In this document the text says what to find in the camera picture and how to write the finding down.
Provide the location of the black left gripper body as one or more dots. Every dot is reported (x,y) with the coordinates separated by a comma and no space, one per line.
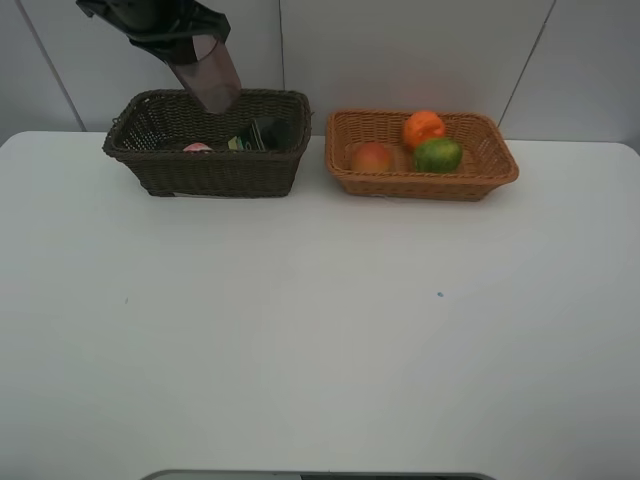
(140,17)

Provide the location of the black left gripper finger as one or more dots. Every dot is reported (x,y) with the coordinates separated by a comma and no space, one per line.
(204,21)
(170,49)

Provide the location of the translucent purple plastic cup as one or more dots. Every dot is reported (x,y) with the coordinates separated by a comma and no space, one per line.
(204,67)

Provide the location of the pink bottle white cap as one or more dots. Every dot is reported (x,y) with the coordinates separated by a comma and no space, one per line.
(197,147)

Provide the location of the dark green bottle black cap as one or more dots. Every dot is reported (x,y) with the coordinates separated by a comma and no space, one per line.
(265,133)

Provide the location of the red yellow peach fruit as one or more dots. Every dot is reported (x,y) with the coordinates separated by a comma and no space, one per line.
(371,157)

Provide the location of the orange tangerine fruit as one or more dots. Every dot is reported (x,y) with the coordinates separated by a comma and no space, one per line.
(422,126)

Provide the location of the green lime fruit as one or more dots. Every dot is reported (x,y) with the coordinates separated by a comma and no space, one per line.
(437,155)

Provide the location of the dark brown wicker basket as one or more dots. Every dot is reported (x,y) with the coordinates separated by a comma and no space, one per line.
(148,137)

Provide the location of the light orange wicker basket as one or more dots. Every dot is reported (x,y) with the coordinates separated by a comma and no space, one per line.
(486,162)

